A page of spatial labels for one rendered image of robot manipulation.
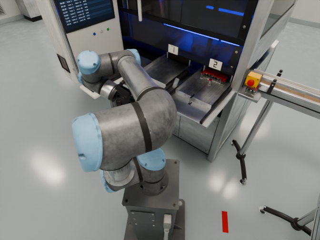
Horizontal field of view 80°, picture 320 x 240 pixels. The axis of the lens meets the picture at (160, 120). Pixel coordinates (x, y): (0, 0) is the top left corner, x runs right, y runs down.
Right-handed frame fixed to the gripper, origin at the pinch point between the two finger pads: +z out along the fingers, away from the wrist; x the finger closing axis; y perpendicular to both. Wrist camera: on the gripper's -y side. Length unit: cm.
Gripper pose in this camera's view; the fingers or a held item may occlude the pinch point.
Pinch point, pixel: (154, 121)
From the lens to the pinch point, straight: 80.2
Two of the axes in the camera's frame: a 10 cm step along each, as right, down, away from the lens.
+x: 2.9, -4.9, 8.2
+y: 4.2, -7.0, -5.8
